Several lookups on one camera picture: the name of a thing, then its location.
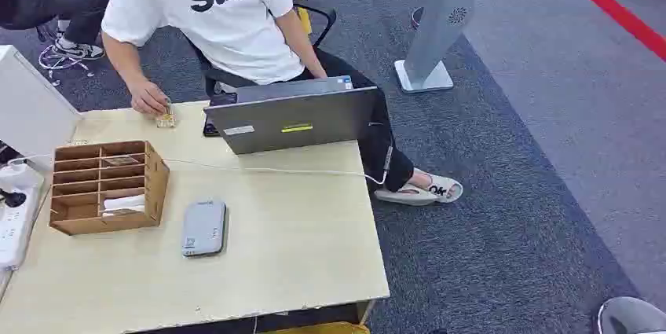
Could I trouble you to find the white floor cable tangle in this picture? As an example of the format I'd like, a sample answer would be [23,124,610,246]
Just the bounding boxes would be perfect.
[37,42,97,87]

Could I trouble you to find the yellow object under desk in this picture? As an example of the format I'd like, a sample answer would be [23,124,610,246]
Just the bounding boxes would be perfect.
[258,321,371,334]

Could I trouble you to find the grey laptop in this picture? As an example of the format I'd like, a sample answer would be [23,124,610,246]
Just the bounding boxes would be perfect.
[203,75,379,156]

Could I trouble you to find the white cards stack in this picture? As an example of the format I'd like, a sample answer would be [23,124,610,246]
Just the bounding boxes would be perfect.
[101,193,146,217]

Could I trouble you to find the black plug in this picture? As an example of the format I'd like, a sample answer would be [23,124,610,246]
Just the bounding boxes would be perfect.
[0,188,28,209]

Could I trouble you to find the white power strip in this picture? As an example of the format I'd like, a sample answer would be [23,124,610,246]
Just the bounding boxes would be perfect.
[0,184,42,272]

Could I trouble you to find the card in wooden slot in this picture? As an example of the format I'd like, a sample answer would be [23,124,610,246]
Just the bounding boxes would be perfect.
[102,155,141,167]

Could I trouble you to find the person in white shirt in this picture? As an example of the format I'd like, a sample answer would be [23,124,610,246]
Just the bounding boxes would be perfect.
[101,0,465,207]

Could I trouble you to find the person in dark trousers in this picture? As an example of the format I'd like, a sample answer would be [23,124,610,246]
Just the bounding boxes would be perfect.
[0,0,119,61]

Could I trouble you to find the pale sandal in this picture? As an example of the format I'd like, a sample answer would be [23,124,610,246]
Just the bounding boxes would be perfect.
[414,167,465,204]
[373,184,441,207]

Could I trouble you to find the black phone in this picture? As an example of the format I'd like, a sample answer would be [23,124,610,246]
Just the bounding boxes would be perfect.
[202,92,239,138]

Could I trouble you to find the grey flat card reader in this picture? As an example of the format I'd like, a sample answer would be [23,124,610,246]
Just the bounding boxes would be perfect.
[181,199,228,259]

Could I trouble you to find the yellow item behind chair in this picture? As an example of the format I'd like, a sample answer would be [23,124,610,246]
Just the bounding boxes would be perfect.
[294,0,313,36]

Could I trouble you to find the black office chair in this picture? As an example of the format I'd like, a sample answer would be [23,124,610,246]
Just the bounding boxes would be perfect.
[185,1,338,98]

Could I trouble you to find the red floor tape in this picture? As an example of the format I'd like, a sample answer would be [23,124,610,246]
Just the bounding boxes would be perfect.
[542,0,666,63]

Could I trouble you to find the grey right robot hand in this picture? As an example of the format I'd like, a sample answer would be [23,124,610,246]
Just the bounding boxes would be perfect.
[596,296,666,334]

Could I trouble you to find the grey standing kiosk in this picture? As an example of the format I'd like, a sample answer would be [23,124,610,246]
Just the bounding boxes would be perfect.
[393,0,477,95]

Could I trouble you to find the person's right hand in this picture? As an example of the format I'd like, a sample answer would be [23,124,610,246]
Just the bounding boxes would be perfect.
[127,77,171,116]

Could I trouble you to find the wooden slotted card box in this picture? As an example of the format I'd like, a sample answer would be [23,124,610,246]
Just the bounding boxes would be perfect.
[49,140,170,237]

